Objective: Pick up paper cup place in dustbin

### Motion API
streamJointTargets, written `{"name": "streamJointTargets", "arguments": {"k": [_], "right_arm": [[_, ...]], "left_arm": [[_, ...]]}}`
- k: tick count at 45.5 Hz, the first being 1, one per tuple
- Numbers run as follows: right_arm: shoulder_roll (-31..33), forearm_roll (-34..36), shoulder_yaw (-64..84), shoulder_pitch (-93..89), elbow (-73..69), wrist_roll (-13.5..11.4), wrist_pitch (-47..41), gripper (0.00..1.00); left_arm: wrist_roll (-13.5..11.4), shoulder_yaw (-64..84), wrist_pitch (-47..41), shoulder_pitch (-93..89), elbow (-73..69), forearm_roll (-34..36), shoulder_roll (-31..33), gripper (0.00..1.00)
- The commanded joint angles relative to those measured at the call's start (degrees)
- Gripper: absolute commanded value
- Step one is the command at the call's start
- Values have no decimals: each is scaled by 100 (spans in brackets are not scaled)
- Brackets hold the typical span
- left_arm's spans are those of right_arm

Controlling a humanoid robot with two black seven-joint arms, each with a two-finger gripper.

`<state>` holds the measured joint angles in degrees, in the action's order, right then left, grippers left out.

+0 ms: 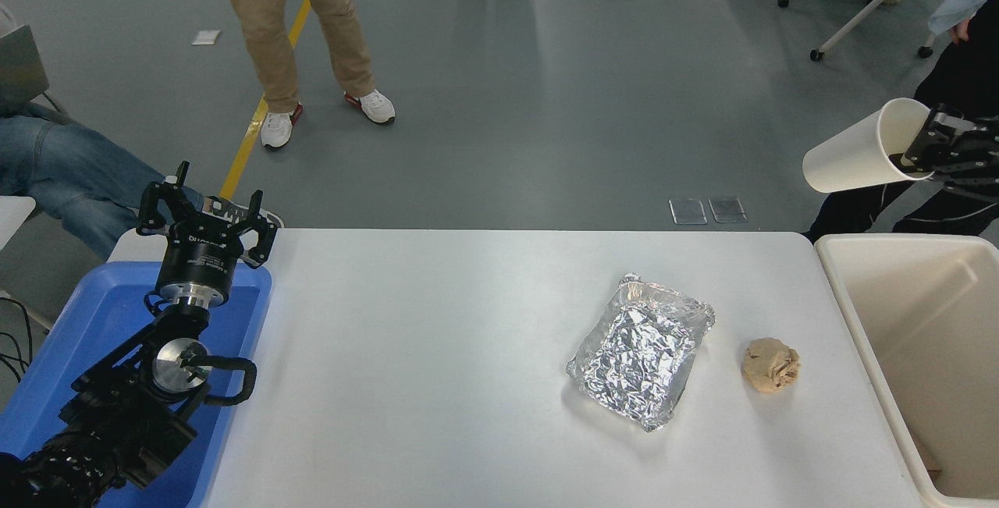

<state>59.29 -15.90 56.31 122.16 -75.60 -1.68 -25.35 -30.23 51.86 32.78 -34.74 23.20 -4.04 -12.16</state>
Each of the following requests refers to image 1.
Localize small white side table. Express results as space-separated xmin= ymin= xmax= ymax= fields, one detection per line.
xmin=0 ymin=196 xmax=37 ymax=251

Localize person beside bin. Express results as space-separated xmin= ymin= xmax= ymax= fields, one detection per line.
xmin=808 ymin=0 xmax=999 ymax=242

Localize grey laptop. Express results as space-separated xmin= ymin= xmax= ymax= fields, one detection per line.
xmin=0 ymin=24 xmax=50 ymax=112

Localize crumpled silver foil tray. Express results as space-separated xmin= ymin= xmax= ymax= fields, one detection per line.
xmin=565 ymin=272 xmax=716 ymax=432

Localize standing person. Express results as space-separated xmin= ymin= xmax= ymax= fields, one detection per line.
xmin=209 ymin=0 xmax=396 ymax=150

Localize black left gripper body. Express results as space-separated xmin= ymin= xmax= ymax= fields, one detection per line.
xmin=155 ymin=211 xmax=247 ymax=300

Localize crumpled tan paper ball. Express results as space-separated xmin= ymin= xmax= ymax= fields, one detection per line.
xmin=741 ymin=337 xmax=801 ymax=394

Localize black cables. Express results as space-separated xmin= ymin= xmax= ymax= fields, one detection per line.
xmin=0 ymin=297 xmax=34 ymax=384

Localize blue plastic tray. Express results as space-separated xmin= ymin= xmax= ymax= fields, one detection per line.
xmin=0 ymin=261 xmax=272 ymax=508

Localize white wheeled chair base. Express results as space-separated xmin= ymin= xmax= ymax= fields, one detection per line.
xmin=777 ymin=0 xmax=976 ymax=62

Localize clear floor plate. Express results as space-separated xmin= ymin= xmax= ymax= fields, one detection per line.
xmin=709 ymin=196 xmax=748 ymax=223
xmin=670 ymin=197 xmax=707 ymax=225

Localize white paper cup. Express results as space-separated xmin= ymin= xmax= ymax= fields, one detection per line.
xmin=802 ymin=98 xmax=935 ymax=194

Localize large pale plastic bin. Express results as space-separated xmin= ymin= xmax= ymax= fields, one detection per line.
xmin=814 ymin=233 xmax=999 ymax=508

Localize seated person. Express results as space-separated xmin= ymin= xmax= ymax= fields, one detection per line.
xmin=0 ymin=5 xmax=286 ymax=259

